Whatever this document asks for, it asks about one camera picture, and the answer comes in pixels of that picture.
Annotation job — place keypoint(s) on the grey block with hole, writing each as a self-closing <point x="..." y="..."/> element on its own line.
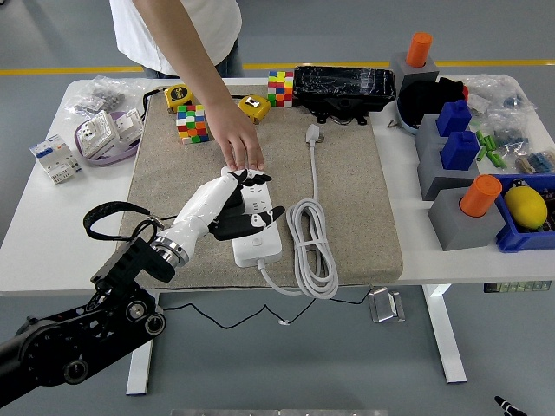
<point x="455" y="229"/>
<point x="427" y="130"/>
<point x="433" y="173"/>
<point x="399" y="65"/>

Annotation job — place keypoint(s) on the yellow tape measure black label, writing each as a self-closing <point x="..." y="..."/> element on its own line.
<point x="179" y="97"/>

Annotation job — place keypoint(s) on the person's hand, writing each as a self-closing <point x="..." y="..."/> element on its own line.
<point x="240" y="138"/>

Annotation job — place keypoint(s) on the yellow tape measure silver clip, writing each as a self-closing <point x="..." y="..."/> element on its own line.
<point x="256" y="108"/>

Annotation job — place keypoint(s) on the white table leg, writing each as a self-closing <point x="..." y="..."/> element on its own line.
<point x="446" y="338"/>
<point x="141" y="368"/>

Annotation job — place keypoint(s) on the clear bag of blue parts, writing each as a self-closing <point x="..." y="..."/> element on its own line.
<point x="511" y="136"/>

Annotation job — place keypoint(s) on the silver metal floor box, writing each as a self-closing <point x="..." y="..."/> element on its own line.
<point x="386" y="305"/>

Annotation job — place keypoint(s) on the white power strip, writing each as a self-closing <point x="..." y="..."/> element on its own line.
<point x="260" y="251"/>

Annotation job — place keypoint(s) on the black cloth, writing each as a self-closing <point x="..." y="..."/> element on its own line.
<point x="420" y="99"/>

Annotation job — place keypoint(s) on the clear bag of grey parts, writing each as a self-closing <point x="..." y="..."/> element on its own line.
<point x="104" y="93"/>

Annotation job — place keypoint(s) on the yellow lemon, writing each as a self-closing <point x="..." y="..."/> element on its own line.
<point x="524" y="206"/>

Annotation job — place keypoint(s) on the light blue dish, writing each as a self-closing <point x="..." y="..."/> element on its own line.
<point x="405" y="123"/>

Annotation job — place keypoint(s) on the blue block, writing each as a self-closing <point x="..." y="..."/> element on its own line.
<point x="459" y="151"/>
<point x="453" y="119"/>

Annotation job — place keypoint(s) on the colourful puzzle cube tower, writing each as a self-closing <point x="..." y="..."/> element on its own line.
<point x="193" y="125"/>
<point x="280" y="89"/>

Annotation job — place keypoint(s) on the green wall anchor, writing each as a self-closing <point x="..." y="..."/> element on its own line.
<point x="500" y="161"/>
<point x="482" y="154"/>
<point x="492" y="156"/>
<point x="479" y="138"/>
<point x="489" y="142"/>

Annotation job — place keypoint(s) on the small black yellow toy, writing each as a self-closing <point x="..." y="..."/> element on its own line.
<point x="517" y="183"/>

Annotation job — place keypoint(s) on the table height control panel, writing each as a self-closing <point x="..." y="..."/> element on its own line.
<point x="516" y="287"/>

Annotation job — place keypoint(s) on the blue plastic bin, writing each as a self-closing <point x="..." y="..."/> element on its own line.
<point x="520" y="242"/>

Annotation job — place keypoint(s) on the black film-wrapped box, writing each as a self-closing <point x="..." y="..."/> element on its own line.
<point x="347" y="86"/>

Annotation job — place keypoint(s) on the white wall socket panel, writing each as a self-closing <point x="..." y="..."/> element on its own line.
<point x="97" y="132"/>
<point x="128" y="123"/>

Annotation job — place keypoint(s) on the orange cylinder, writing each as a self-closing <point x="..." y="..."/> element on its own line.
<point x="418" y="50"/>
<point x="481" y="195"/>

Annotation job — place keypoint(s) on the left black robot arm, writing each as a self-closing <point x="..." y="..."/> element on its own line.
<point x="65" y="346"/>

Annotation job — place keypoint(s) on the white circuit breaker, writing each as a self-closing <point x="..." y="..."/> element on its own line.
<point x="56" y="160"/>

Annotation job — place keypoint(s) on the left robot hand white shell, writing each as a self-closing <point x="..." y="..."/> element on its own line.
<point x="199" y="208"/>

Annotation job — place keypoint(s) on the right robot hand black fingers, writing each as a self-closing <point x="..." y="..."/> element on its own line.
<point x="503" y="405"/>

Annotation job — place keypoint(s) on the person's forearm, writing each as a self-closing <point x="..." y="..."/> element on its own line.
<point x="195" y="56"/>

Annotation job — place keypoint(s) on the beige mat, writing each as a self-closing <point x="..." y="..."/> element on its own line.
<point x="347" y="195"/>

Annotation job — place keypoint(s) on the purple tray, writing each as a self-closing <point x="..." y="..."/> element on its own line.
<point x="108" y="159"/>

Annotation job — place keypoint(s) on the small red object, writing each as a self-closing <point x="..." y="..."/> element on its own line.
<point x="465" y="92"/>

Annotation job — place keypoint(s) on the person's torso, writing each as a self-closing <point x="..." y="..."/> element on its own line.
<point x="217" y="26"/>

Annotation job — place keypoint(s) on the clear bag of small parts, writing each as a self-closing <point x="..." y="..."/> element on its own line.
<point x="498" y="93"/>

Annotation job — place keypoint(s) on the clear bag of connectors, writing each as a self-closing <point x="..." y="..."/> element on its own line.
<point x="535" y="162"/>

